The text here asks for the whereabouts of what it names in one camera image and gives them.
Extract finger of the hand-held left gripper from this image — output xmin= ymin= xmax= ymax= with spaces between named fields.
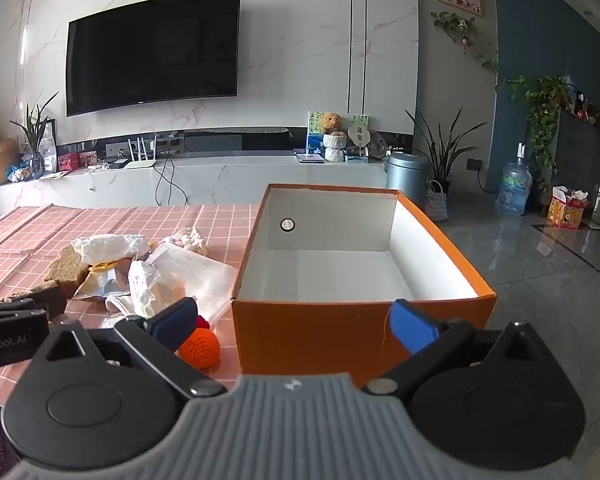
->
xmin=0 ymin=298 xmax=48 ymax=330

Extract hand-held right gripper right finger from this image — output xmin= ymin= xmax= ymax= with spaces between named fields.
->
xmin=364 ymin=299 xmax=556 ymax=396

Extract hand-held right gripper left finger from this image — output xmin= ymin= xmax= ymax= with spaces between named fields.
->
xmin=32 ymin=297 xmax=227 ymax=401

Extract brown rectangular sponge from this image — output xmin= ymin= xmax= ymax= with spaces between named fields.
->
xmin=2 ymin=280 xmax=68 ymax=321

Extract orange crochet ball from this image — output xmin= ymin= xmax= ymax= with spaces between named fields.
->
xmin=177 ymin=327 xmax=221 ymax=371

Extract clear plastic bag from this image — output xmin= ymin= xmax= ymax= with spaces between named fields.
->
xmin=127 ymin=242 xmax=238 ymax=321

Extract white grey cloth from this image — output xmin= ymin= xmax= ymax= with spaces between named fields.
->
xmin=105 ymin=294 xmax=146 ymax=318

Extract brown bear-shaped scrubbing pad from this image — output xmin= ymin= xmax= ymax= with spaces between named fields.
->
xmin=42 ymin=245 xmax=91 ymax=286

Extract pink fluffy knitted item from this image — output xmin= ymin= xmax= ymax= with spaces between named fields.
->
xmin=162 ymin=227 xmax=208 ymax=256

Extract tan paper wrapper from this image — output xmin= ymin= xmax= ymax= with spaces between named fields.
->
xmin=72 ymin=265 xmax=131 ymax=301

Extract yellow cloth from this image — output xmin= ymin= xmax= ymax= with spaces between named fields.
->
xmin=87 ymin=259 xmax=131 ymax=276

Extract white tissue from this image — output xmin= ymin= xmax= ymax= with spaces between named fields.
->
xmin=71 ymin=234 xmax=151 ymax=266

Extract orange cardboard box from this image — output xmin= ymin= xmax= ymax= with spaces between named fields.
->
xmin=231 ymin=183 xmax=497 ymax=386

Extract pink checked tablecloth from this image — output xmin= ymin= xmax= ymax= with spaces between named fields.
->
xmin=0 ymin=203 xmax=266 ymax=411

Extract woven basket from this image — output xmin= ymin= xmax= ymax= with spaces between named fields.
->
xmin=425 ymin=180 xmax=449 ymax=222

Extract golden vase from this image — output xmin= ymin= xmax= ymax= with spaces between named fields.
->
xmin=0 ymin=137 xmax=21 ymax=184

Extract plant in glass vase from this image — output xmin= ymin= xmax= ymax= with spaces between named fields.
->
xmin=10 ymin=92 xmax=61 ymax=178

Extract grey trash bin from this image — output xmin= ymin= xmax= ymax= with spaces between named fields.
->
xmin=385 ymin=152 xmax=431 ymax=208

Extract white marble television console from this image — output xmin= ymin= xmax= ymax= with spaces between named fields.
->
xmin=0 ymin=152 xmax=401 ymax=223

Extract white router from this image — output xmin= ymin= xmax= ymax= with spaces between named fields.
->
xmin=125 ymin=136 xmax=157 ymax=169

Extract long-leaved potted plant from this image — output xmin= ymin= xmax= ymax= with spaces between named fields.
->
xmin=405 ymin=107 xmax=488 ymax=196

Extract blue water bottle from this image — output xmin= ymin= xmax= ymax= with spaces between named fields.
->
xmin=496 ymin=142 xmax=533 ymax=217

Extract decorative plate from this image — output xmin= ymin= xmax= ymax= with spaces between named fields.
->
xmin=369 ymin=130 xmax=390 ymax=158

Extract red tissue box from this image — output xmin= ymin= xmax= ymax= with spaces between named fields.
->
xmin=547 ymin=186 xmax=591 ymax=229

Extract round hand fan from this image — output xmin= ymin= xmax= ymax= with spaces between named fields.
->
xmin=347 ymin=125 xmax=373 ymax=158

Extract grey cabinet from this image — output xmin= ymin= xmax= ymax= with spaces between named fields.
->
xmin=555 ymin=107 xmax=600 ymax=211

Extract trailing pothos plant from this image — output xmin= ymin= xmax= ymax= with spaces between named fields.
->
xmin=495 ymin=74 xmax=571 ymax=191

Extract ornaments on cabinet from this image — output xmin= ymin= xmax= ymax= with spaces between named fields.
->
xmin=562 ymin=77 xmax=600 ymax=123

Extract hanging vine plant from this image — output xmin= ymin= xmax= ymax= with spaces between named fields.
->
xmin=430 ymin=10 xmax=501 ymax=78

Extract black cable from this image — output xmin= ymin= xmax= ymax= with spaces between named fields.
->
xmin=152 ymin=152 xmax=188 ymax=207

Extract black picture frame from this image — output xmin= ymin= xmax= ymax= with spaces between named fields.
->
xmin=44 ymin=119 xmax=59 ymax=173

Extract white charger cable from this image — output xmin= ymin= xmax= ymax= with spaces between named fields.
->
xmin=86 ymin=161 xmax=112 ymax=192

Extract black wall television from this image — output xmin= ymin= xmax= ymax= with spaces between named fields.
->
xmin=66 ymin=0 xmax=242 ymax=117

